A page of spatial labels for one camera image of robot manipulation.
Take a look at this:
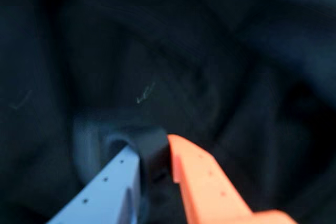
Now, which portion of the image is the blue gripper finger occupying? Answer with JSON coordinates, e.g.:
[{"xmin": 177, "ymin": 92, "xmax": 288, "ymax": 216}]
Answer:
[{"xmin": 47, "ymin": 145, "xmax": 142, "ymax": 224}]

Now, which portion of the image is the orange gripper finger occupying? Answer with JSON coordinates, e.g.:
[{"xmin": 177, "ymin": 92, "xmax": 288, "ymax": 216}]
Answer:
[{"xmin": 167, "ymin": 134, "xmax": 297, "ymax": 224}]

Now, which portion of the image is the black fabric bag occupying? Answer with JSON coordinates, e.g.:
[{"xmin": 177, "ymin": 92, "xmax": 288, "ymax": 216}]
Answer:
[{"xmin": 0, "ymin": 0, "xmax": 336, "ymax": 224}]

